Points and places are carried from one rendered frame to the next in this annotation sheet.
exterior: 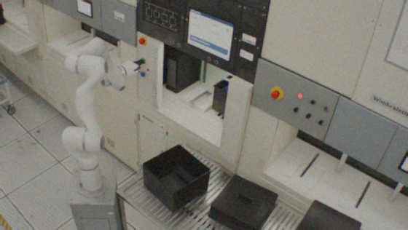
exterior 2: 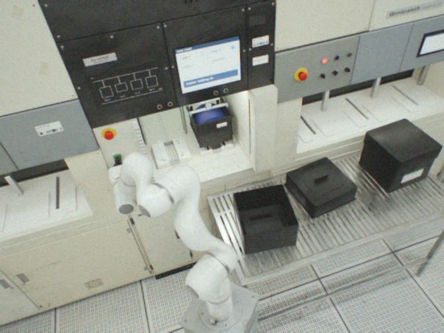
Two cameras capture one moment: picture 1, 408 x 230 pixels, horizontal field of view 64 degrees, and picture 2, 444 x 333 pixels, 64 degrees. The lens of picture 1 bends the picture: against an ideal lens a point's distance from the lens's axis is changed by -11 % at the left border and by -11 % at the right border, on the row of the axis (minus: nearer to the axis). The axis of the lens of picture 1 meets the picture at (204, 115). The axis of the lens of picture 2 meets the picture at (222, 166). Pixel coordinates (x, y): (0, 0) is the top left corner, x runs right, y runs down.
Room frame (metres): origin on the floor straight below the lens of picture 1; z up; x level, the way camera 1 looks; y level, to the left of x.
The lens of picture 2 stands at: (0.84, 1.09, 2.35)
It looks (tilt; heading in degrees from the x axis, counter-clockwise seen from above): 45 degrees down; 311
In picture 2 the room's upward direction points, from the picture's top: 6 degrees counter-clockwise
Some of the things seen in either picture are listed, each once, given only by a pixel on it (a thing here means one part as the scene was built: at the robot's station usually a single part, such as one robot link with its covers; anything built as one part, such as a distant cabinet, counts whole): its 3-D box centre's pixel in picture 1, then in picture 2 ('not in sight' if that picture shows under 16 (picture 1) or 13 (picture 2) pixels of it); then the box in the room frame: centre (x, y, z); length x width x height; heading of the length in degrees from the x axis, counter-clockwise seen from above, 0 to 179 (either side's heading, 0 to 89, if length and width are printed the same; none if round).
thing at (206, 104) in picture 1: (201, 98); (171, 151); (2.15, 0.03, 0.89); 0.22 x 0.21 x 0.04; 145
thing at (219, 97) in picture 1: (235, 94); (209, 119); (2.00, -0.19, 1.06); 0.24 x 0.20 x 0.32; 55
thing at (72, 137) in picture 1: (79, 146); (209, 282); (1.35, 0.64, 1.07); 0.19 x 0.12 x 0.24; 88
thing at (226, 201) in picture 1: (244, 203); (320, 184); (1.29, -0.27, 0.83); 0.29 x 0.29 x 0.13; 62
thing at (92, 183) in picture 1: (90, 175); (219, 299); (1.35, 0.61, 0.85); 0.19 x 0.19 x 0.18
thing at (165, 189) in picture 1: (175, 177); (263, 218); (1.42, 0.12, 0.85); 0.28 x 0.28 x 0.17; 47
